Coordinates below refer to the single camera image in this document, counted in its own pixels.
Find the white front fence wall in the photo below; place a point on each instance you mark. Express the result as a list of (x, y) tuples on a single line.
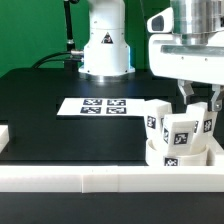
[(113, 179)]

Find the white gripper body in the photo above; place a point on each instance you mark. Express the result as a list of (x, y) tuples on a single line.
[(187, 43)]

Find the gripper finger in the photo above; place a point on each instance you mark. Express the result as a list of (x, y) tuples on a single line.
[(215, 104), (186, 90)]

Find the white left fence wall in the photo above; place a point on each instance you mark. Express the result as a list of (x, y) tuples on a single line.
[(4, 136)]

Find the white fence wall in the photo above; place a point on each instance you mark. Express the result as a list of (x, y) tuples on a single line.
[(215, 155), (113, 179), (4, 136)]

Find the white right fence wall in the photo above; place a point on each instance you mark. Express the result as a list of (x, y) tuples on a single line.
[(215, 155)]

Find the white marker sheet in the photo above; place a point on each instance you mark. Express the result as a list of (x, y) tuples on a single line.
[(101, 107)]

